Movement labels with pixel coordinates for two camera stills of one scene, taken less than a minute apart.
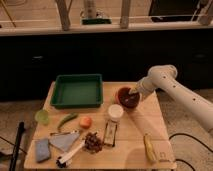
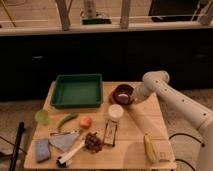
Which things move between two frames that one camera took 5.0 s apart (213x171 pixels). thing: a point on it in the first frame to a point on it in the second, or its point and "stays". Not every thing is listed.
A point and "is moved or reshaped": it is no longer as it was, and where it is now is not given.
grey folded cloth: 64,140 stays
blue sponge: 42,149 stays
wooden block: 163,152 stays
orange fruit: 85,123 stays
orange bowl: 117,97 to 110,97
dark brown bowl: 127,99 is moved or reshaped
